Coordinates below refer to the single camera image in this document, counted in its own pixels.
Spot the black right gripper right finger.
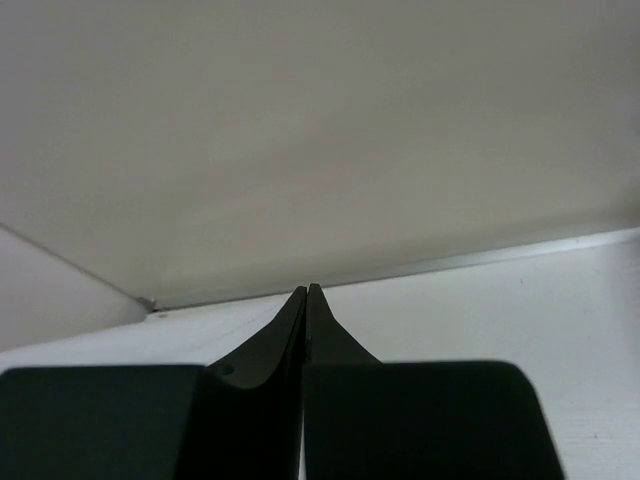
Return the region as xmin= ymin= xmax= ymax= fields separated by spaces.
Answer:
xmin=303 ymin=282 xmax=384 ymax=480

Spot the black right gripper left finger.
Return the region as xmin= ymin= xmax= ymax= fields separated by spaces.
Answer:
xmin=192 ymin=287 xmax=306 ymax=479

